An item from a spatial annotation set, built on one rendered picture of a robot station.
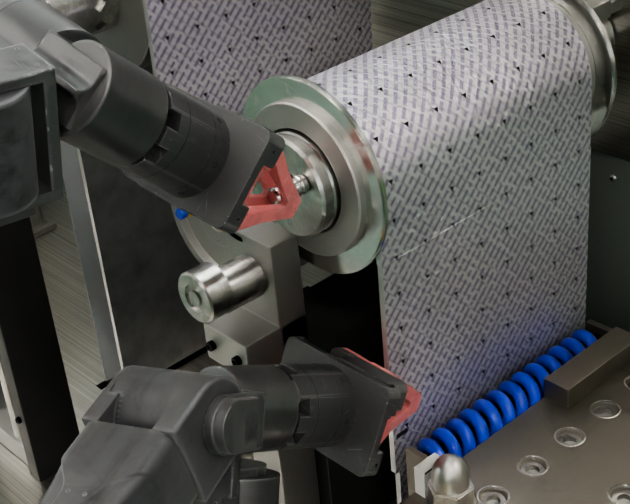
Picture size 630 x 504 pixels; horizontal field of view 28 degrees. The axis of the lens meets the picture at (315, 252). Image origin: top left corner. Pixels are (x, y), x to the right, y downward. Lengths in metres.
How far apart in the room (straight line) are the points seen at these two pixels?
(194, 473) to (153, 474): 0.04
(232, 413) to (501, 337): 0.34
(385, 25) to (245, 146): 0.54
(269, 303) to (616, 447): 0.28
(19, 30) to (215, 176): 0.14
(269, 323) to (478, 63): 0.24
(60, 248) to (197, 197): 0.82
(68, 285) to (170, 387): 0.76
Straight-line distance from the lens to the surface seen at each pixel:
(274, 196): 0.83
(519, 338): 1.03
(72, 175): 1.19
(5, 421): 1.25
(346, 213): 0.85
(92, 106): 0.69
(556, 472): 0.95
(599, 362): 1.03
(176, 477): 0.72
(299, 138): 0.85
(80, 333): 1.40
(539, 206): 0.99
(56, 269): 1.52
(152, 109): 0.71
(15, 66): 0.67
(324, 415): 0.84
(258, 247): 0.90
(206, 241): 1.03
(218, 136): 0.75
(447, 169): 0.88
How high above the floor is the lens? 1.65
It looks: 30 degrees down
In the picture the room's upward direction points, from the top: 6 degrees counter-clockwise
